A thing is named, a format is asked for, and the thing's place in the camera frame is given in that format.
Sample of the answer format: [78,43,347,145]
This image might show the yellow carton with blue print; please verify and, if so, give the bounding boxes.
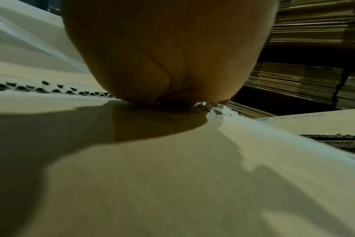
[256,107,355,156]

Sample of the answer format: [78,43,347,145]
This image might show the yellow cardboard box blue marks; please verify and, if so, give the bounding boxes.
[0,0,355,237]

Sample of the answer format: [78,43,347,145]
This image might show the person's right hand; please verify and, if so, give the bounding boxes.
[60,0,280,108]

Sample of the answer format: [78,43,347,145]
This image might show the stacks of flat cardboard bundles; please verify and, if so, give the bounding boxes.
[230,0,355,119]

